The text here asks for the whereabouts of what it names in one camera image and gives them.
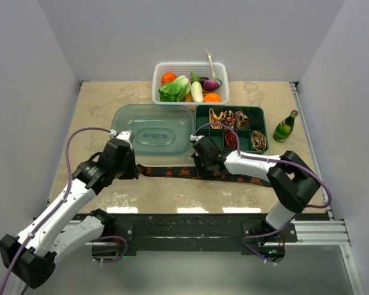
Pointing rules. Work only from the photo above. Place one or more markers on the brown patterned rolled tie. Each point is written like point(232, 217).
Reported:
point(259, 141)

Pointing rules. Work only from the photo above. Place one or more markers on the clear teal plastic bin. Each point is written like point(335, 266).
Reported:
point(157, 129)

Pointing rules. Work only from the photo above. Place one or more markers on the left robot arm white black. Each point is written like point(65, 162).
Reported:
point(31, 255)

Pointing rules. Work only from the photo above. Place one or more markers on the purple turnip toy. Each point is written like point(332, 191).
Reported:
point(210, 85)

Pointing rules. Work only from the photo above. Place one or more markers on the white radish toy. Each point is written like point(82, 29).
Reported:
point(197, 92)

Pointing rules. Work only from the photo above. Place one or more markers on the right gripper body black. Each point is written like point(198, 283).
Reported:
point(202, 166)

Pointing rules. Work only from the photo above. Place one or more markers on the purple gold rolled tie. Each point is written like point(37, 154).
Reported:
point(242, 121)

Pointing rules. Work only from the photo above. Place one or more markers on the dark floral orange tie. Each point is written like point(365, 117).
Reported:
point(198, 174)

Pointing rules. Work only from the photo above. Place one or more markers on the dark red patterned rolled tie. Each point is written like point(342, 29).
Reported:
point(229, 119)

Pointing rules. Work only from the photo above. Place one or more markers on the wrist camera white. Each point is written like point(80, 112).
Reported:
point(195, 138)
point(126, 135)

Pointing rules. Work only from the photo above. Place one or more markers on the green glass bottle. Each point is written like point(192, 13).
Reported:
point(284, 129)

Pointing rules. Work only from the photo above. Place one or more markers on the white green onion toy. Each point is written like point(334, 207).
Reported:
point(209, 56)

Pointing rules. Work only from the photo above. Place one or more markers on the white perforated basket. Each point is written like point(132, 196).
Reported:
point(200, 68)

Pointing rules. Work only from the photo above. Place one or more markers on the green compartment organizer tray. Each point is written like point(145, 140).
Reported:
point(256, 122)

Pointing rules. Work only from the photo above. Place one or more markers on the red black rolled tie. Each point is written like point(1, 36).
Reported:
point(230, 139)

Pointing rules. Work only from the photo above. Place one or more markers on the green lettuce toy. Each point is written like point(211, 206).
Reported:
point(175, 91)

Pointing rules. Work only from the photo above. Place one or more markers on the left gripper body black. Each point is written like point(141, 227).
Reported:
point(126, 170)

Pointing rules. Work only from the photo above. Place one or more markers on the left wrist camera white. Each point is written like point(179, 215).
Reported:
point(126, 135)

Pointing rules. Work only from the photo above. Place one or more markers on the orange fruit toy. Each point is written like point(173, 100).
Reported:
point(212, 98)

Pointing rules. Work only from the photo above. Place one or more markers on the yellow rolled tie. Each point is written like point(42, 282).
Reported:
point(215, 120)

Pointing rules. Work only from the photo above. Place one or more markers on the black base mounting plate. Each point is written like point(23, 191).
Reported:
point(229, 233)

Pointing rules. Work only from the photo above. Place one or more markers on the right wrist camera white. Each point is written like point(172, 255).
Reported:
point(195, 138)

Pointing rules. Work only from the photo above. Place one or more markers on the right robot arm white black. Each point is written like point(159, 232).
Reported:
point(290, 178)

